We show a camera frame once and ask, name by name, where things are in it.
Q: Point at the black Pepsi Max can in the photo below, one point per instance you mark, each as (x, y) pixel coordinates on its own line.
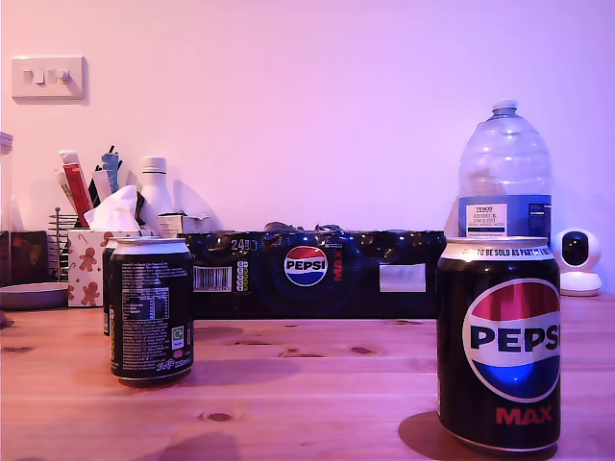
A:
(106, 288)
(499, 336)
(151, 312)

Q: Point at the black Pepsi Max multipack box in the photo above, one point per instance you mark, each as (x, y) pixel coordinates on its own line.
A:
(307, 288)

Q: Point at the small white cardboard box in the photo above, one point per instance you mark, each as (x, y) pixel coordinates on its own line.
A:
(185, 223)

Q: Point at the white insulated bottle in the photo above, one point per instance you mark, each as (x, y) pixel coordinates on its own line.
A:
(154, 187)

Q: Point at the white tissue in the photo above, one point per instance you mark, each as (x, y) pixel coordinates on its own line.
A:
(115, 209)

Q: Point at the blue packet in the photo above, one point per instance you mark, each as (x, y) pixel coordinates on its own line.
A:
(110, 170)

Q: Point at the clear large water bottle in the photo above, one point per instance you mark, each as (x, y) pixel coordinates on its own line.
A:
(504, 163)

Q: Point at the white paper sachet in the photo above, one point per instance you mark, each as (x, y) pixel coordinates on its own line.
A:
(102, 185)

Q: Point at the gingerbread print tissue box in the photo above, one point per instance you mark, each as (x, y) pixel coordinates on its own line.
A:
(86, 269)

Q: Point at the dark red patterned box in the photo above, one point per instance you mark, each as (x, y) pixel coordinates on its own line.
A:
(29, 257)

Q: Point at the grey plate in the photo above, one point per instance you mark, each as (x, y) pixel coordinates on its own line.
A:
(33, 294)

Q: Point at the small dark object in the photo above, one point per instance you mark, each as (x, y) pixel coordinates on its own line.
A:
(5, 321)

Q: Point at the small white round camera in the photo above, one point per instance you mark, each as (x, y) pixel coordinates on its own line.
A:
(576, 259)

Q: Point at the white wall switch plate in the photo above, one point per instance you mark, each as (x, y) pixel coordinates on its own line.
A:
(48, 79)

